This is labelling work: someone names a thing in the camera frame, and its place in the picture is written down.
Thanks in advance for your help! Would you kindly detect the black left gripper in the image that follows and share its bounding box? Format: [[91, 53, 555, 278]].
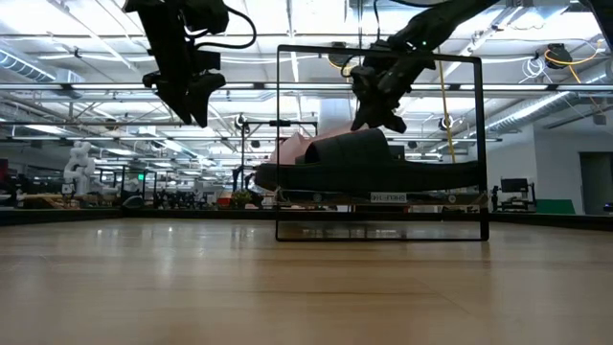
[[142, 49, 228, 129]]

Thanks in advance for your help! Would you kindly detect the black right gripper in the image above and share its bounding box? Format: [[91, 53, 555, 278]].
[[350, 41, 437, 136]]

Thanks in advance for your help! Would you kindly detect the black slide sandal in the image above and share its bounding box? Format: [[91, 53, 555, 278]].
[[252, 127, 481, 196]]

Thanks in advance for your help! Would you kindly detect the pink slide sandal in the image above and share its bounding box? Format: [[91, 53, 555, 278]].
[[266, 130, 310, 165]]

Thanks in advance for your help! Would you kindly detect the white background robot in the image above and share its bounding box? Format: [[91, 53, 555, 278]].
[[60, 140, 98, 198]]

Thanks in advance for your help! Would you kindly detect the black background monitor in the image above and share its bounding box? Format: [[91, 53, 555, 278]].
[[491, 176, 537, 213]]

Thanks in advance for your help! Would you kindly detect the green board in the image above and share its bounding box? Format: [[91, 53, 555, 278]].
[[534, 197, 577, 216]]

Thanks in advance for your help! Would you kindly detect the yellow cable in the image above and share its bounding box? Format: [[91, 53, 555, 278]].
[[436, 57, 457, 165]]

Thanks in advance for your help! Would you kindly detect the black background gantry frame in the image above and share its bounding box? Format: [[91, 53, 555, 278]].
[[240, 119, 319, 194]]

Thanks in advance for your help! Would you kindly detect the wooden shelf with black frame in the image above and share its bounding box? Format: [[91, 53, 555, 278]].
[[274, 43, 491, 242]]

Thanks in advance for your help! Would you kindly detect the black aluminium table frame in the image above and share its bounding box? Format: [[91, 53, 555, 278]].
[[0, 206, 613, 232]]

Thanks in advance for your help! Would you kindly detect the silver ventilation duct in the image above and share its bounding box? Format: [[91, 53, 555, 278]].
[[0, 47, 58, 83]]

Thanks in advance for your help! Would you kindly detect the ceiling cable reel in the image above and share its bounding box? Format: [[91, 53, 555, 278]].
[[543, 41, 575, 72]]

